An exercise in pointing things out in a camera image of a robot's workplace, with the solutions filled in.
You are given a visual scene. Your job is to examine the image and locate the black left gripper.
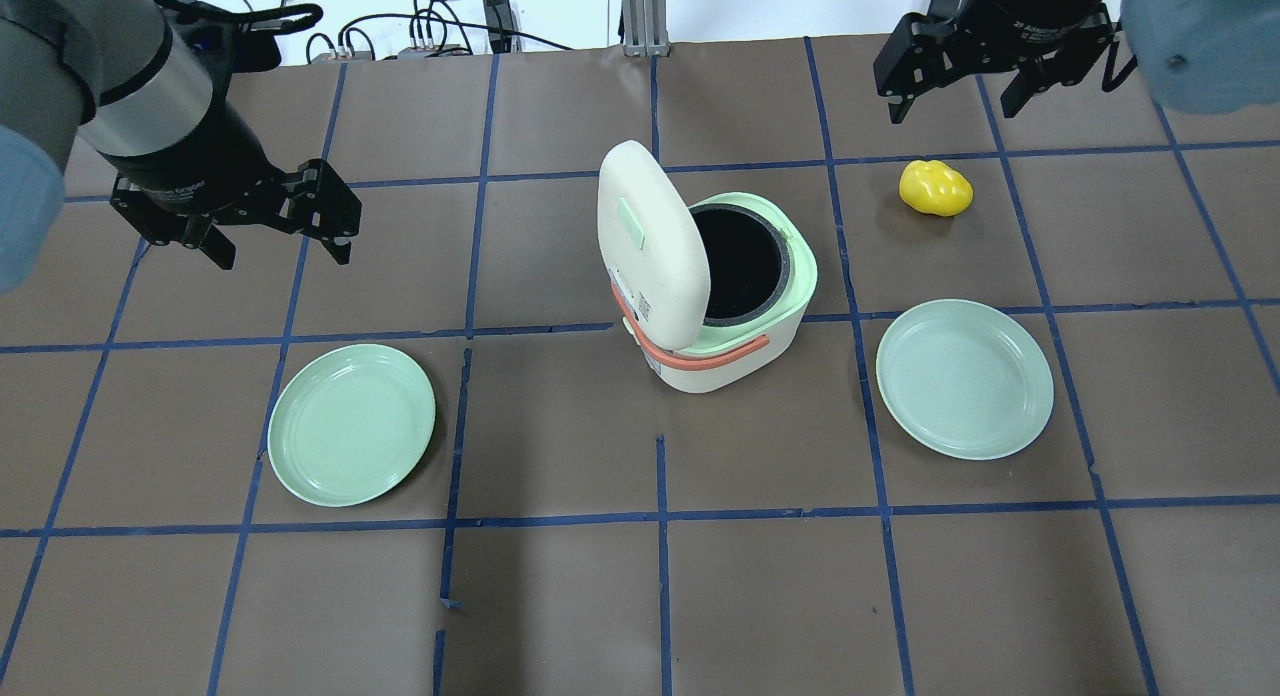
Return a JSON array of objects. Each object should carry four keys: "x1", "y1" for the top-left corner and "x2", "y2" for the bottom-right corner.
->
[{"x1": 108, "y1": 125, "x2": 364, "y2": 269}]

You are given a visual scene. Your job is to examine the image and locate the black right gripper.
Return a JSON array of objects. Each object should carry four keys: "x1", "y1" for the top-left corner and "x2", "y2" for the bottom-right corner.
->
[{"x1": 873, "y1": 0, "x2": 1114, "y2": 125}]

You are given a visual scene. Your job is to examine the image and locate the cream rice cooker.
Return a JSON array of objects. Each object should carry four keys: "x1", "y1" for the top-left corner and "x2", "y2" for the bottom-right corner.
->
[{"x1": 596, "y1": 139, "x2": 818, "y2": 394}]

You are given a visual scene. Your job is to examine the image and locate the green plate near left arm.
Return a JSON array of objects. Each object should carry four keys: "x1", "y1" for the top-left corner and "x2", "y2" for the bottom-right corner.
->
[{"x1": 266, "y1": 342, "x2": 436, "y2": 508}]

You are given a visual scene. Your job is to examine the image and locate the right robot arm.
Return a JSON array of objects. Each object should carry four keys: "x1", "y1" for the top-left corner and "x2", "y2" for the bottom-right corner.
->
[{"x1": 873, "y1": 0, "x2": 1279, "y2": 125}]

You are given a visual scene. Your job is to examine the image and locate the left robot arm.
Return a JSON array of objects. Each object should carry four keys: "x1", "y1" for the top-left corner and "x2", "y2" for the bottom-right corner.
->
[{"x1": 1, "y1": 0, "x2": 362, "y2": 292}]

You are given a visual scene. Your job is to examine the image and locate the green plate near right arm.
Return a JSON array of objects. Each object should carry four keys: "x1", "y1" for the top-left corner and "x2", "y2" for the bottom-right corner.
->
[{"x1": 876, "y1": 299, "x2": 1055, "y2": 462}]

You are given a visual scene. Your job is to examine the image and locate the yellow bell pepper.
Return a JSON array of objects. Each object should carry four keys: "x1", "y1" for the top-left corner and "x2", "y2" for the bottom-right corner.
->
[{"x1": 897, "y1": 160, "x2": 974, "y2": 218}]

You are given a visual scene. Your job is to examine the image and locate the aluminium frame post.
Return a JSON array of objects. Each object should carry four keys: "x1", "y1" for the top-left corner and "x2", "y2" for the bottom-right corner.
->
[{"x1": 621, "y1": 0, "x2": 671, "y2": 58}]

